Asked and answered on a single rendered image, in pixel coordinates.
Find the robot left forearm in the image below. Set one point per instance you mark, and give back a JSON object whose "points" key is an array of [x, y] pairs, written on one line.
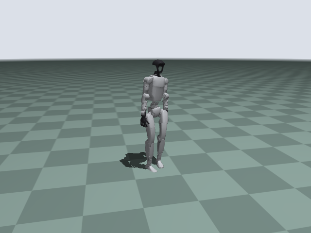
{"points": [[165, 104]]}

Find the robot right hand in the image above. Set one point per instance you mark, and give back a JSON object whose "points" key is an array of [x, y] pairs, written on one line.
{"points": [[143, 120]]}

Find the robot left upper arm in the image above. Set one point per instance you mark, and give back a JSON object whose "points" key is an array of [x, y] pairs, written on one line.
{"points": [[165, 95]]}

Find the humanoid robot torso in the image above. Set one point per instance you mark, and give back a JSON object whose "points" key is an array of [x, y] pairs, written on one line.
{"points": [[155, 92]]}

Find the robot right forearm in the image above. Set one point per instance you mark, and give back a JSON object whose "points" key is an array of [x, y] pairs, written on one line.
{"points": [[144, 105]]}

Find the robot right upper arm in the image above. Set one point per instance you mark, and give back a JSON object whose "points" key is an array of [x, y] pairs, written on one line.
{"points": [[147, 81]]}

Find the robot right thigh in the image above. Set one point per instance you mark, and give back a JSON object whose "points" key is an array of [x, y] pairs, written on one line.
{"points": [[150, 129]]}

